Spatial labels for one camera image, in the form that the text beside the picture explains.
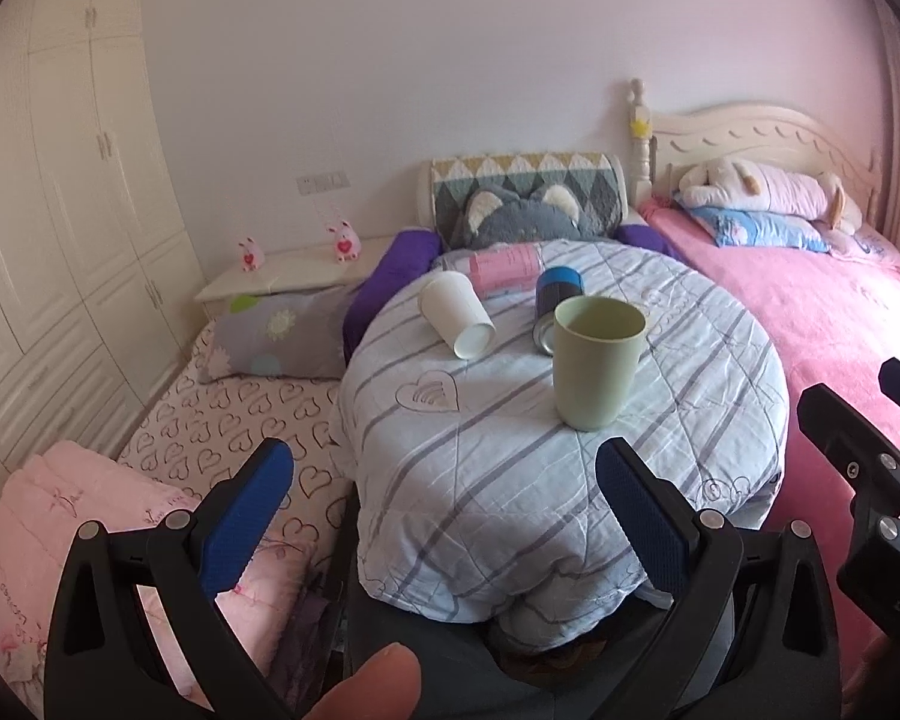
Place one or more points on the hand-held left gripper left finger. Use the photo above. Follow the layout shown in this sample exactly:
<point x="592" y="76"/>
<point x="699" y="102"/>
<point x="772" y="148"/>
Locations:
<point x="246" y="514"/>

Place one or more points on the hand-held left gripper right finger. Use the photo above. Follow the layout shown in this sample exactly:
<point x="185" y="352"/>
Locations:
<point x="643" y="521"/>

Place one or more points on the white paper cup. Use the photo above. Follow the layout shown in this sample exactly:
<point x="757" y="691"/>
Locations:
<point x="457" y="311"/>

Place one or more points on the green cup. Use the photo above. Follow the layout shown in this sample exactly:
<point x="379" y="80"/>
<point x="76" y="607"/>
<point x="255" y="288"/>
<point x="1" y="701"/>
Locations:
<point x="596" y="367"/>

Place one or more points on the person's left hand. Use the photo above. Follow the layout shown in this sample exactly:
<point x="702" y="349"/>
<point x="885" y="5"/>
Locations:
<point x="367" y="686"/>

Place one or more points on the heart print bedsheet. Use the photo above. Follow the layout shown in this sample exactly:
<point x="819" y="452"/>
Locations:
<point x="217" y="420"/>

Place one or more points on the pink bedspread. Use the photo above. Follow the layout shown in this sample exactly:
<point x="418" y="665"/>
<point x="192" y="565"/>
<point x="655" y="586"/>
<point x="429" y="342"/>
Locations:
<point x="802" y="315"/>

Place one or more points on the pink printed pillow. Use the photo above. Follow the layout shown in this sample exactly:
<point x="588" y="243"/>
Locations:
<point x="870" y="244"/>

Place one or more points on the grey floral pillow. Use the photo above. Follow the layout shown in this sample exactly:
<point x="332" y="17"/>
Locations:
<point x="285" y="337"/>

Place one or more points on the striped quilt covered table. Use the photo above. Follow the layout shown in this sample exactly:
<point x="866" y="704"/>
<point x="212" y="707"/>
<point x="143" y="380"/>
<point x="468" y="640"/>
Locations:
<point x="457" y="480"/>

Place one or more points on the pink folded quilt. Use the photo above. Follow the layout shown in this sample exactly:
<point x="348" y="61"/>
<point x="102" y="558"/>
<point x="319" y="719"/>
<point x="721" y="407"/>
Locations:
<point x="52" y="532"/>

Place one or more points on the blue printed pillow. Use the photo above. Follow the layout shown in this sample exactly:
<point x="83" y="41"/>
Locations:
<point x="757" y="229"/>

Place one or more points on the dark can with blue band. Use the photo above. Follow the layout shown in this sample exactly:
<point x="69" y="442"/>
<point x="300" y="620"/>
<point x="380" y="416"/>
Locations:
<point x="556" y="300"/>

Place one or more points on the white plush dog toy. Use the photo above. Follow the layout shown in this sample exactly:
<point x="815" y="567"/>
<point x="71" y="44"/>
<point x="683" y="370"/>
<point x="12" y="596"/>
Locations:
<point x="765" y="191"/>

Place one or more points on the dark grey cloth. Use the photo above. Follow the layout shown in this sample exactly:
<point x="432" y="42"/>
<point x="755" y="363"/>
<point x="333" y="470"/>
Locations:
<point x="450" y="667"/>

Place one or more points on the white nightstand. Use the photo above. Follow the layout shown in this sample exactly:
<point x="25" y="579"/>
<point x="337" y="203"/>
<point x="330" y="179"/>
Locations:
<point x="292" y="274"/>

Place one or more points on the pink bunny figurine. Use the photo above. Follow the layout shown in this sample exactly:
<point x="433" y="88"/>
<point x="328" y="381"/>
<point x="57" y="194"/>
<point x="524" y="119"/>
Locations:
<point x="250" y="255"/>
<point x="342" y="241"/>

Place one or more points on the purple cushion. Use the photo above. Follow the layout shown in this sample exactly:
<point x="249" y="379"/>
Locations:
<point x="645" y="240"/>
<point x="390" y="270"/>

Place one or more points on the pink tissue packet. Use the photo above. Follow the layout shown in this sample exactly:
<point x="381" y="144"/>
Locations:
<point x="504" y="270"/>

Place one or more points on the white bed headboard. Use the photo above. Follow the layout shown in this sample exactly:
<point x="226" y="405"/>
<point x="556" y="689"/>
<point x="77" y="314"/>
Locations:
<point x="750" y="135"/>

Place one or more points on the grey cat pillow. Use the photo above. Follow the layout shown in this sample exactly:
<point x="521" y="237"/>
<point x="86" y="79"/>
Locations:
<point x="529" y="221"/>

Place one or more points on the white wardrobe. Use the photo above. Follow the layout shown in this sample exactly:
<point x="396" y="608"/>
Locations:
<point x="67" y="240"/>

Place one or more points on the yellow star sticker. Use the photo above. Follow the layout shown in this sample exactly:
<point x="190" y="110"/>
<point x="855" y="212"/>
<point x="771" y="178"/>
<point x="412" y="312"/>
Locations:
<point x="640" y="127"/>

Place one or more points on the diamond patterned cushion cover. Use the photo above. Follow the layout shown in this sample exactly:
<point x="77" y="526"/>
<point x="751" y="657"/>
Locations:
<point x="521" y="174"/>

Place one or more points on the wall switch panel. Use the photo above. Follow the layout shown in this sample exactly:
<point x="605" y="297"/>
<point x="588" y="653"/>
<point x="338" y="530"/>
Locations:
<point x="324" y="182"/>

